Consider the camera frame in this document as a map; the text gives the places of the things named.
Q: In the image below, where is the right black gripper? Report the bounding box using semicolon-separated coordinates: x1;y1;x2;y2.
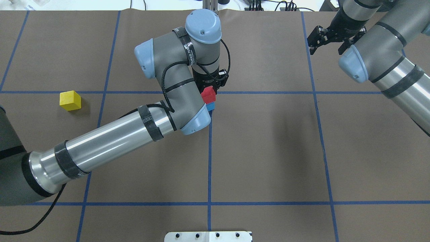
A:
307;9;367;55

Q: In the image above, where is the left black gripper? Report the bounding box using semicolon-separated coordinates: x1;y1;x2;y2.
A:
192;64;224;93

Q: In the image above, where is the red cube block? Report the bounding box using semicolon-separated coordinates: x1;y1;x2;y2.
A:
200;86;216;104

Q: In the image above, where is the blue cube block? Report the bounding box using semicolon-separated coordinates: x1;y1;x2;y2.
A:
206;102;215;112

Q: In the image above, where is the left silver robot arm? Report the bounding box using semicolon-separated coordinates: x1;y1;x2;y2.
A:
0;9;228;206

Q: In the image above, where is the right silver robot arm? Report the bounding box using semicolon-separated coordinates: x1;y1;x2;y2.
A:
307;0;430;135

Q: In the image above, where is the yellow cube block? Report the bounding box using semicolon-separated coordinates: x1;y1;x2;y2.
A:
59;90;82;111

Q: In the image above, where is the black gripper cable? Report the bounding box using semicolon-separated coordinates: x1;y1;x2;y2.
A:
220;39;231;75

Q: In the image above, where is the aluminium frame post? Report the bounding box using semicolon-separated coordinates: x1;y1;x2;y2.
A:
202;0;219;15

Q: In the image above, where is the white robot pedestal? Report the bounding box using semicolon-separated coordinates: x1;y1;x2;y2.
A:
164;231;253;242

